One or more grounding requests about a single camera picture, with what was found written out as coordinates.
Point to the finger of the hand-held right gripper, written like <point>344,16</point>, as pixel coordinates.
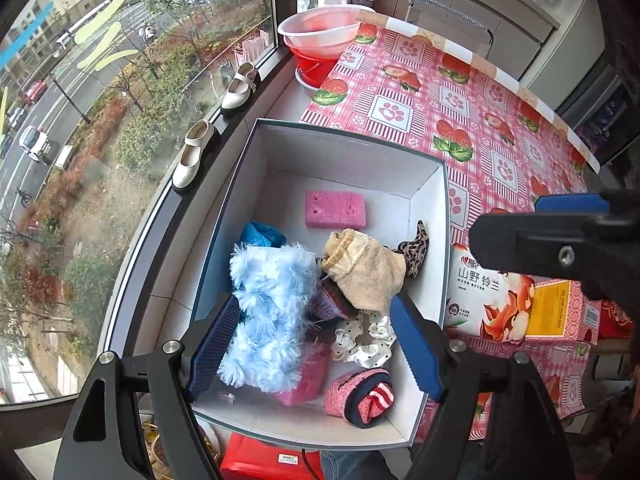
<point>540,245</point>
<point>570,204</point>

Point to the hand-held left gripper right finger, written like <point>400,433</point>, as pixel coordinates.
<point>415,345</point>

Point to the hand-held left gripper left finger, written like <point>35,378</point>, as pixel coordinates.
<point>215,345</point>

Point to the white dotted scrunchie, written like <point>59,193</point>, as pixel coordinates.
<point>365,345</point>

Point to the light blue fluffy cloth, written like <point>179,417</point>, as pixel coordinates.
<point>270,300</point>

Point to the pink red knitted sock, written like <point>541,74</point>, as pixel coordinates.
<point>360,400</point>

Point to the beige sock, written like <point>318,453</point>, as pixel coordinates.
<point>365,275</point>

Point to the leopard print scrunchie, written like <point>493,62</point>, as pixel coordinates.
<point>417,252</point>

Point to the blue crinkled cloth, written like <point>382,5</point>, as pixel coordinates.
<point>260,235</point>

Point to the white cardboard box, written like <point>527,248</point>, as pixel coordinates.
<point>350,170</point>

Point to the floral tissue pack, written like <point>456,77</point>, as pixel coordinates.
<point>480,290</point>

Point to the red plastic box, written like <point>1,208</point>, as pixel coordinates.
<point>265,460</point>

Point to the person's jeans leg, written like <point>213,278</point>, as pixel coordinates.
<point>365,465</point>

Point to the strawberry print tablecloth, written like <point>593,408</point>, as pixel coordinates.
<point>425,100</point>

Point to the white cabinet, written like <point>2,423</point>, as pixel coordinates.
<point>500,5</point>

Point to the grey folding chair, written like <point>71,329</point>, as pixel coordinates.
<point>450,25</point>

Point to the red bucket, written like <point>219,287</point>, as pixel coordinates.
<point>315,65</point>

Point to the translucent pink basin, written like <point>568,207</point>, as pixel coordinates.
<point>320,25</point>

